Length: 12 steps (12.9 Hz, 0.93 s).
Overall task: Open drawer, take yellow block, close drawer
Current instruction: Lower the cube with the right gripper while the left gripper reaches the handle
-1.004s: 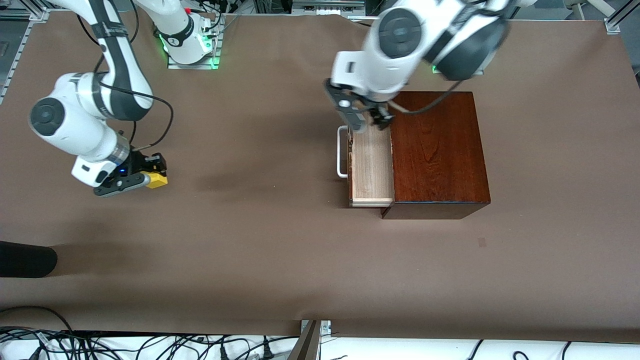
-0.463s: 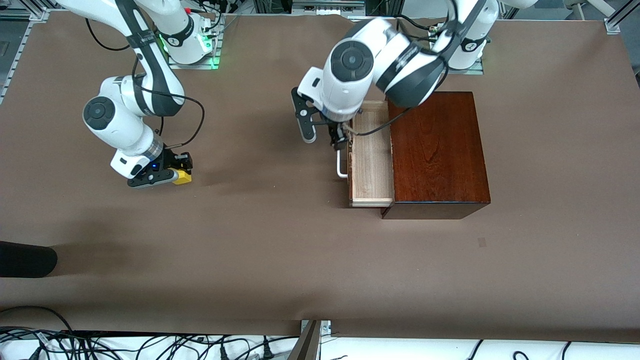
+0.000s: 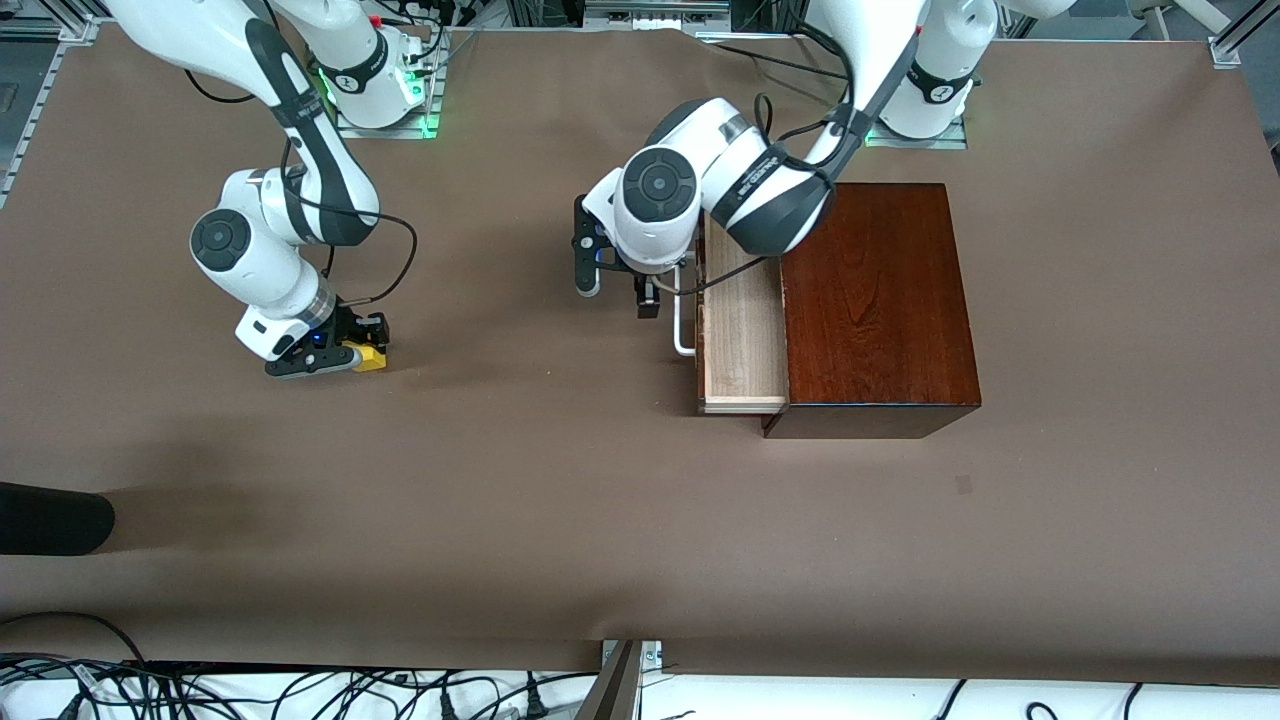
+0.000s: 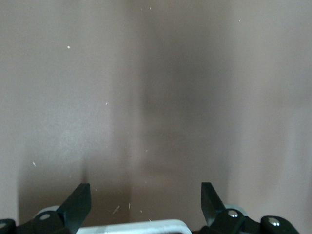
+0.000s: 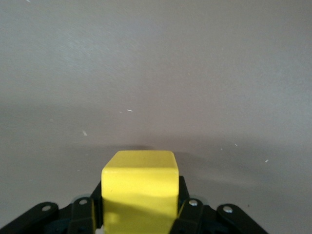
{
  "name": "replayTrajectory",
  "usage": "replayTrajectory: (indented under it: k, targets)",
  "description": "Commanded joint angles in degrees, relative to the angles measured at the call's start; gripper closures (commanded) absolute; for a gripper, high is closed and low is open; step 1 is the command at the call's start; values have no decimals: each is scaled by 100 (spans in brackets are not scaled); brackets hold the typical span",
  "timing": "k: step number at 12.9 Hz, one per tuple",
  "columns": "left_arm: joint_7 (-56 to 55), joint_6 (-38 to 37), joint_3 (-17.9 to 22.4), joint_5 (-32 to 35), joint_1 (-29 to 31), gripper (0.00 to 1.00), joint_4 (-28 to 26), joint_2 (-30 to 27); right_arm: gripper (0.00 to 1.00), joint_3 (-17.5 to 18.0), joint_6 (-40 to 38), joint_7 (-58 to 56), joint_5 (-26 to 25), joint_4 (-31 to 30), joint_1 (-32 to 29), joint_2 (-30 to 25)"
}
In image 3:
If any brown paper table cover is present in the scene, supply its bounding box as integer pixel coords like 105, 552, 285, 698
0, 20, 1280, 686

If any dark brown wooden cabinet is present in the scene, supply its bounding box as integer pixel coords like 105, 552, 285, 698
762, 182, 982, 439

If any black cylinder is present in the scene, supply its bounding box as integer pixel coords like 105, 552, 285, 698
0, 482, 115, 556

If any grey metal beam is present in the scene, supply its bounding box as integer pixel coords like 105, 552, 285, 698
578, 642, 643, 720

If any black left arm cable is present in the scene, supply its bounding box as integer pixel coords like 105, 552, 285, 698
660, 30, 861, 298

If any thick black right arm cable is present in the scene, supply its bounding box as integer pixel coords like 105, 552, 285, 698
285, 140, 419, 306

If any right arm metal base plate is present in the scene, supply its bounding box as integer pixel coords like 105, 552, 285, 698
335, 30, 441, 139

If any black base cable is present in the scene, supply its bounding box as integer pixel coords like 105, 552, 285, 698
715, 42, 851, 79

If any perforated metal rail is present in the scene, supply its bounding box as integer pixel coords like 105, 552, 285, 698
0, 15, 101, 206

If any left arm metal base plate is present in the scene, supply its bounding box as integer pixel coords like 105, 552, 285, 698
865, 115, 969, 151

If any black arcing floor cable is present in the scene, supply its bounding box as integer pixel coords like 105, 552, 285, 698
0, 612, 151, 669

